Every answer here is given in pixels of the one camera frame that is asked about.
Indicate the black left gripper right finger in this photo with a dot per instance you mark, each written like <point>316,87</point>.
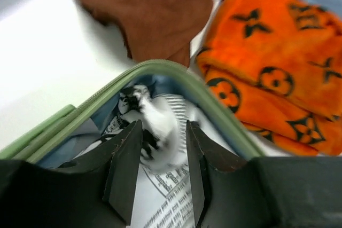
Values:
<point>228,191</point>

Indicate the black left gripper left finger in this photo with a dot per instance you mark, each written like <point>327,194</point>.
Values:
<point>96,189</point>

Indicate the newspaper print garment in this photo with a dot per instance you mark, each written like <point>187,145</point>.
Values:
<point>163,192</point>

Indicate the green hardshell suitcase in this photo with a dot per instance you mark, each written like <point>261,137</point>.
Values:
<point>39,141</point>

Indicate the orange patterned plush garment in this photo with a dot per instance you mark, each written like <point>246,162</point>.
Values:
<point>276,64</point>

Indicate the brown cloth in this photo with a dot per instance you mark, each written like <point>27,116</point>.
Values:
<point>154,29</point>

